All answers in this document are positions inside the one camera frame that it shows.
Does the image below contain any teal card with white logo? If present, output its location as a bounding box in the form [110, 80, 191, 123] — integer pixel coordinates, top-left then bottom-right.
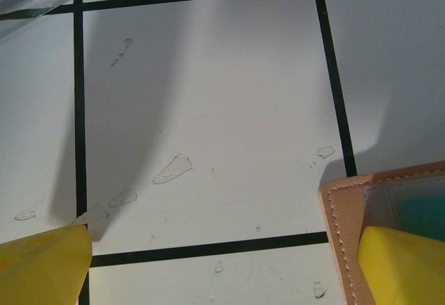
[398, 195, 445, 242]

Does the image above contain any tan leather card holder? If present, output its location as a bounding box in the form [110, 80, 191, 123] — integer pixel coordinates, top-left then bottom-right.
[318, 160, 445, 305]

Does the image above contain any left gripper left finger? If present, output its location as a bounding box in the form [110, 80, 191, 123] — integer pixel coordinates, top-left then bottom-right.
[0, 224, 93, 305]

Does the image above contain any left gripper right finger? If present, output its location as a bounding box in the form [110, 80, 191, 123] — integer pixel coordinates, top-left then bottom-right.
[357, 226, 445, 305]

